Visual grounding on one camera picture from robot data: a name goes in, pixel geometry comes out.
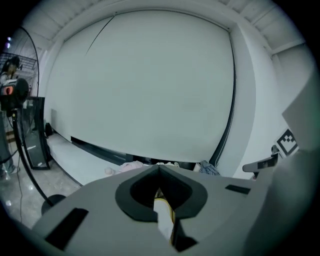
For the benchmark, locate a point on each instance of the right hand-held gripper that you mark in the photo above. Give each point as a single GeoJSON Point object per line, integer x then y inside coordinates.
{"type": "Point", "coordinates": [295, 190]}

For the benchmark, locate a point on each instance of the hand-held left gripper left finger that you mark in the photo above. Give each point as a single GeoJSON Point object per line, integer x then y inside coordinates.
{"type": "Point", "coordinates": [100, 212]}

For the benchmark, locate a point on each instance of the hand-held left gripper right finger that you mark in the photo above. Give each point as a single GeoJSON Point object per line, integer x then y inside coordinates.
{"type": "Point", "coordinates": [217, 215]}

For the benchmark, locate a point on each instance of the blue plaid cloth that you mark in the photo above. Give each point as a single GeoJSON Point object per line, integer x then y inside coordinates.
{"type": "Point", "coordinates": [210, 168]}

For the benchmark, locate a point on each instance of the pink cloth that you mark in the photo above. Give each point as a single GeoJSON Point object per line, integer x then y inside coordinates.
{"type": "Point", "coordinates": [130, 166]}

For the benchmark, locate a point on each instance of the black framed glass panel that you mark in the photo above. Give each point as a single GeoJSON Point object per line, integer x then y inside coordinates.
{"type": "Point", "coordinates": [37, 140]}

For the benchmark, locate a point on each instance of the black bag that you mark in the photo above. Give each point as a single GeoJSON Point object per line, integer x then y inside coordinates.
{"type": "Point", "coordinates": [48, 130]}

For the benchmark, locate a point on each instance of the large white backdrop screen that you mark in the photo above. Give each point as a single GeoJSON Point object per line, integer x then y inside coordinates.
{"type": "Point", "coordinates": [140, 87]}

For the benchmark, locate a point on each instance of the black metal rack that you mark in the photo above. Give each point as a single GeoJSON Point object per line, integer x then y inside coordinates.
{"type": "Point", "coordinates": [26, 62]}

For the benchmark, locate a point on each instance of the thin black frame bar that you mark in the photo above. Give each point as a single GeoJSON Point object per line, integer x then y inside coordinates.
{"type": "Point", "coordinates": [35, 57]}

